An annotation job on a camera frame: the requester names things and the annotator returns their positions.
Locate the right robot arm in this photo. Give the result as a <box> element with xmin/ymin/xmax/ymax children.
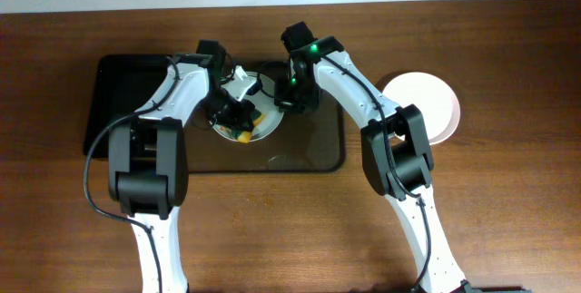
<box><xmin>275</xmin><ymin>22</ymin><xmax>469</xmax><ymax>292</ymax></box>

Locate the white plate large stain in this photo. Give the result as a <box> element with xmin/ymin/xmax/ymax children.
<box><xmin>382</xmin><ymin>72</ymin><xmax>461</xmax><ymax>145</ymax></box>

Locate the black rectangular tray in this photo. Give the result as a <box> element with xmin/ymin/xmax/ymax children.
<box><xmin>83</xmin><ymin>54</ymin><xmax>169</xmax><ymax>155</ymax></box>

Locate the pale blue plate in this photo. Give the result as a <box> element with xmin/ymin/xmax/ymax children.
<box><xmin>212</xmin><ymin>78</ymin><xmax>284</xmax><ymax>143</ymax></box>

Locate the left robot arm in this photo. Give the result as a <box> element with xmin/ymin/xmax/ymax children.
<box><xmin>83</xmin><ymin>40</ymin><xmax>262</xmax><ymax>292</ymax></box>

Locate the green and yellow sponge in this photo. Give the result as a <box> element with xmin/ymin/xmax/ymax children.
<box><xmin>229</xmin><ymin>109</ymin><xmax>265</xmax><ymax>143</ymax></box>

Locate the brown serving tray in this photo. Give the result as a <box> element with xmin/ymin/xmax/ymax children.
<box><xmin>184</xmin><ymin>92</ymin><xmax>345</xmax><ymax>173</ymax></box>

